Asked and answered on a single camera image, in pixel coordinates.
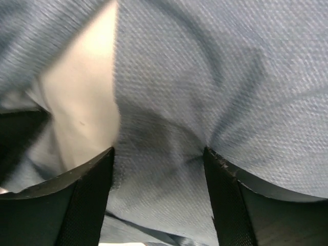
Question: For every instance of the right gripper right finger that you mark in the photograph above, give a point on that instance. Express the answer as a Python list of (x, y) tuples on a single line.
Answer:
[(248, 210)]

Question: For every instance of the white pillow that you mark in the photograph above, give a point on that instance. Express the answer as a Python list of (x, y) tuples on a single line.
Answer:
[(60, 54)]

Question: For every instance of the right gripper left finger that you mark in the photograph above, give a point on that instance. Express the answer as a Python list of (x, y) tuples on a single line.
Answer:
[(66, 210)]

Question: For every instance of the blue striped pillowcase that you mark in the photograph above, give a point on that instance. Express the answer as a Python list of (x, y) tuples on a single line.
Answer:
[(246, 79)]

